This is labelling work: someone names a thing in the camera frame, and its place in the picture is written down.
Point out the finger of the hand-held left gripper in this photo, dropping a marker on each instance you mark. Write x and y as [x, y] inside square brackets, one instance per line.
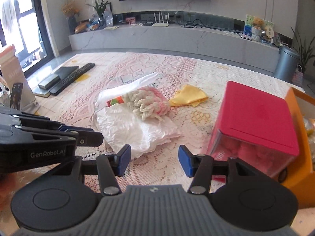
[73, 129]
[88, 139]

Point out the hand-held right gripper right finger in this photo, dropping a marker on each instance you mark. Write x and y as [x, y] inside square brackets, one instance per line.
[185, 159]

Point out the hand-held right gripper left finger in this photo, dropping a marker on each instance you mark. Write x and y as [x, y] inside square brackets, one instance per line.
[124, 158]

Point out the white bag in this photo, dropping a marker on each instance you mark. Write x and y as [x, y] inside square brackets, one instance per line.
[133, 135]

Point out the cream pink knitted item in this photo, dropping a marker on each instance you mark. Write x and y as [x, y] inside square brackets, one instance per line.
[147, 103]

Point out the clear plastic bag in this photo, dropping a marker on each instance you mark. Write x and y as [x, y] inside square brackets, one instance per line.
[123, 89]

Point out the yellow cloth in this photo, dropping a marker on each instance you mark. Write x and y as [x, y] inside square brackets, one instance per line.
[189, 95]

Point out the orange cardboard box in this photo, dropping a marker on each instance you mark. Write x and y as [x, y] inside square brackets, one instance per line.
[295, 177]

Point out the yellow silver snack packet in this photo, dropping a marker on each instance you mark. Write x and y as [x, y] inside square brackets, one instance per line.
[309, 125]

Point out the black remote control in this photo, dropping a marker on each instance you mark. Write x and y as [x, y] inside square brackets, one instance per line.
[73, 77]

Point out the small grey box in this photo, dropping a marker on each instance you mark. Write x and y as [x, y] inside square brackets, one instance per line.
[48, 81]

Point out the black book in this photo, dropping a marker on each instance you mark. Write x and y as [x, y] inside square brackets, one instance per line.
[65, 70]

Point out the smartphone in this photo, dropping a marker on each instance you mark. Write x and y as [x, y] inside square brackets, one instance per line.
[16, 95]

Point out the beige cardboard package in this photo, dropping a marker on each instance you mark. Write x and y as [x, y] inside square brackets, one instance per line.
[13, 71]

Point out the red storage box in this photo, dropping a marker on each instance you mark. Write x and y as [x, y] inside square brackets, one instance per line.
[258, 118]

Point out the brown bread-shaped object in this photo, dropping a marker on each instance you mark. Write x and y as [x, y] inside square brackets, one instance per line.
[80, 29]

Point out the snack bags on console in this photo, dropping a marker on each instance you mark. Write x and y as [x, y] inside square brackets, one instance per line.
[94, 25]

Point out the yellow dried flowers in vase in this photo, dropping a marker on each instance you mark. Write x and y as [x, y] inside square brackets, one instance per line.
[71, 9]

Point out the green plant in glass vase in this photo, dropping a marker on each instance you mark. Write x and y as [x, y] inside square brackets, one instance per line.
[99, 9]

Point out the white marble tv console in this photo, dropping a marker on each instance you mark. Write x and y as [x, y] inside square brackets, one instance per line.
[160, 39]

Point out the black framed glass door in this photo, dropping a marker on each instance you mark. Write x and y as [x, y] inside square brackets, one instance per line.
[22, 17]

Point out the white wifi router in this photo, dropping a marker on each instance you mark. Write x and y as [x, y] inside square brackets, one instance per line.
[160, 24]

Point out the blue-grey metal trash can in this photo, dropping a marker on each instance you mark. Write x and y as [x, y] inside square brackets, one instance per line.
[285, 65]

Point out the pink woven basket bag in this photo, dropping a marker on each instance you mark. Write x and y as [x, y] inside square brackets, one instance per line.
[298, 77]

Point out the colourful picture card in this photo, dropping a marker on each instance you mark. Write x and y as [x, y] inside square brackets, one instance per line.
[247, 28]

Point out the round fan-shaped ornament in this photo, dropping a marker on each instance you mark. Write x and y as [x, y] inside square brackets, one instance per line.
[269, 33]

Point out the small teddy bear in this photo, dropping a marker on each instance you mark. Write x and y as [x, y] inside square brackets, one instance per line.
[258, 22]

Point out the long-leaf potted floor plant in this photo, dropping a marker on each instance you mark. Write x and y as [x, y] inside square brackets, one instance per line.
[305, 51]

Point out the small pink photo frame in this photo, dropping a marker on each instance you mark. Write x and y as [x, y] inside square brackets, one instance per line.
[131, 21]

